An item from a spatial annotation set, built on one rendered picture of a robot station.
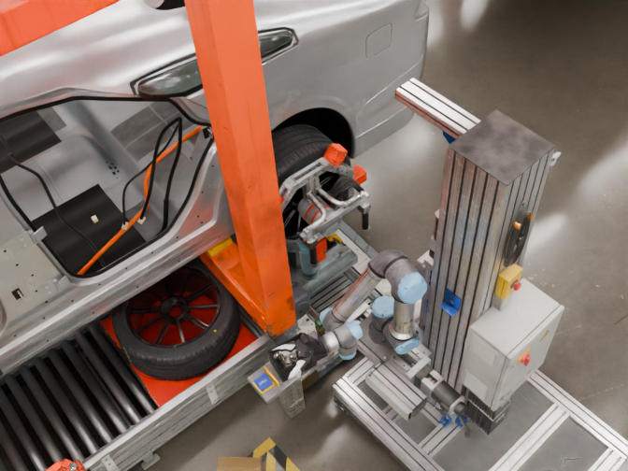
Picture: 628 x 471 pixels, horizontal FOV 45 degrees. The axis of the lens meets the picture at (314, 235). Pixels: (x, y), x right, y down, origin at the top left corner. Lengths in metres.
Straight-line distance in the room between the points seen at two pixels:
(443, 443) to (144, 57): 2.30
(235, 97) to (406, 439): 2.04
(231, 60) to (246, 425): 2.30
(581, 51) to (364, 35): 2.90
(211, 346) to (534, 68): 3.43
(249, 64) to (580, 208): 3.10
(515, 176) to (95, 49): 1.71
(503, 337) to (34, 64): 2.10
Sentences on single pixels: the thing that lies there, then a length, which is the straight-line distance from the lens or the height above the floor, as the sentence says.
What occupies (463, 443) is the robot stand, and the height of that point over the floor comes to 0.21.
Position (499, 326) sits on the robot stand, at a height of 1.23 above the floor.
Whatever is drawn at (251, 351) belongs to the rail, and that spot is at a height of 0.39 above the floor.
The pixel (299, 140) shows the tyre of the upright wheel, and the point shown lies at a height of 1.17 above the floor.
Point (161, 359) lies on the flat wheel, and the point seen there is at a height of 0.50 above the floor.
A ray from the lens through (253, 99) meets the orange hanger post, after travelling 2.65.
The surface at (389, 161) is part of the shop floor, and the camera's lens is 5.26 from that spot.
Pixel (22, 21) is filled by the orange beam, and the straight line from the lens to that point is 2.13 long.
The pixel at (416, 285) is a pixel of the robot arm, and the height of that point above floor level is 1.45.
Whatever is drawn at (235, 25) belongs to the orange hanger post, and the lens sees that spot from 2.45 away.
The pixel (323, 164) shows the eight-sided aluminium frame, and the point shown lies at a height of 1.12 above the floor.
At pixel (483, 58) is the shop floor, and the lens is 6.12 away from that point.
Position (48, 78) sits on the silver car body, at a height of 1.97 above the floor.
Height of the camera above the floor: 3.82
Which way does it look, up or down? 52 degrees down
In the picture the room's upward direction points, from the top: 5 degrees counter-clockwise
